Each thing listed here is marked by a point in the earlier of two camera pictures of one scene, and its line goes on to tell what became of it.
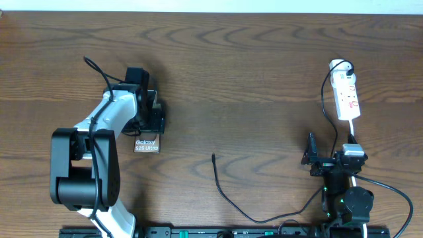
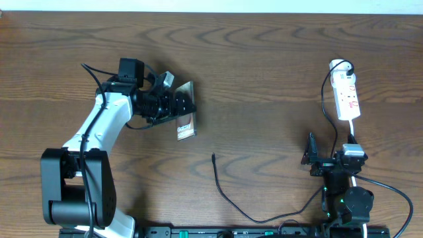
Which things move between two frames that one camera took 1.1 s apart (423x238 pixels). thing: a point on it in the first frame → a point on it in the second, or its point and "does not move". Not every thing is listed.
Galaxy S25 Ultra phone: x=147 y=143 → x=185 y=111
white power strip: x=344 y=87 does not move
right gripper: x=310 y=157 does not move
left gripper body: x=152 y=120 → x=157 y=106
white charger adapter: x=338 y=69 does not move
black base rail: x=230 y=232 does not move
